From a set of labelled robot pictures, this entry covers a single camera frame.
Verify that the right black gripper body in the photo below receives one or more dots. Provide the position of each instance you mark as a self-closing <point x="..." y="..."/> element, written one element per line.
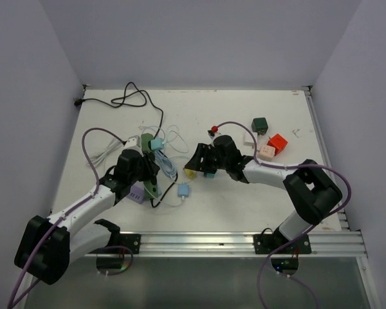
<point x="222" y="162"/>

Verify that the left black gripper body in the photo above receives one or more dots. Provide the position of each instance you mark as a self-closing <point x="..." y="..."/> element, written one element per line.
<point x="137" y="175"/>

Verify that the yellow plug adapter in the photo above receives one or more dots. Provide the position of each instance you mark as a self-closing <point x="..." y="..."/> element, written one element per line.
<point x="190" y="174"/>

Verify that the green power strip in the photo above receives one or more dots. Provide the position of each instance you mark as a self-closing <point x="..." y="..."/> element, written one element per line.
<point x="150" y="188"/>

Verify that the purple power strip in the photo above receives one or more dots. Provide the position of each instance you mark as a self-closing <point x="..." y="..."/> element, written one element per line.
<point x="137" y="194"/>

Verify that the teal plug adapter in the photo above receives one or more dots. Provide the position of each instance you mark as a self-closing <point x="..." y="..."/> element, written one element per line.
<point x="156" y="144"/>

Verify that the blue plug adapter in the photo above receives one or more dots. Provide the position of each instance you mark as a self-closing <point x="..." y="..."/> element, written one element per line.
<point x="183" y="190"/>

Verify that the pink deer cube socket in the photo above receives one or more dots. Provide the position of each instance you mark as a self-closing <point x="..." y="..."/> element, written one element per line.
<point x="266" y="153"/>

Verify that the dark green cube plug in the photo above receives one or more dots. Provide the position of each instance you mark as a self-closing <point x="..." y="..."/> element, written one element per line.
<point x="260" y="125"/>

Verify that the red cube plug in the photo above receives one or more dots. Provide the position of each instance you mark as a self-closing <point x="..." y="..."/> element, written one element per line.
<point x="278" y="142"/>

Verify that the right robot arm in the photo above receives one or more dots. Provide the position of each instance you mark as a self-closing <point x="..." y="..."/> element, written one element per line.
<point x="312" y="193"/>

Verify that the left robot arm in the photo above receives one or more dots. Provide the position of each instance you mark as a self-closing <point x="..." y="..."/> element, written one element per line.
<point x="64" y="225"/>

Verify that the white cube plug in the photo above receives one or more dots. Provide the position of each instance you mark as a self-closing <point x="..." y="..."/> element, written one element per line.
<point x="248" y="139"/>

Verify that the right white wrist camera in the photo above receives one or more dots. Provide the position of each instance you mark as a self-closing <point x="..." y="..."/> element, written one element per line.
<point x="214" y="132"/>

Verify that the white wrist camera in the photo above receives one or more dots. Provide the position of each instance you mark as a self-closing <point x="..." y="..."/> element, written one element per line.
<point x="214" y="132"/>
<point x="134" y="143"/>

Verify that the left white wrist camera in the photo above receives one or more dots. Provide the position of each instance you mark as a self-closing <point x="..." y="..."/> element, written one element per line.
<point x="134" y="143"/>

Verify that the left black base bracket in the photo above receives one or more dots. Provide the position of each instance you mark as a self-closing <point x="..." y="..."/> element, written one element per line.
<point x="129" y="240"/>

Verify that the black base bracket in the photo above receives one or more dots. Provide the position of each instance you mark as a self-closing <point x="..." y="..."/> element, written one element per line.
<point x="267" y="241"/>
<point x="129" y="240"/>

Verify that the black wall plug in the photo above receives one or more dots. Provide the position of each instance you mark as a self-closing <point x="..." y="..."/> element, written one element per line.
<point x="78" y="102"/>

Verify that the right black base bracket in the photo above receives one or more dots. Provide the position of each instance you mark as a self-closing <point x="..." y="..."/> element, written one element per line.
<point x="267" y="241"/>

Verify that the aluminium mounting rail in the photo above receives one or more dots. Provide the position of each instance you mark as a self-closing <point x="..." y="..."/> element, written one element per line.
<point x="342" y="244"/>

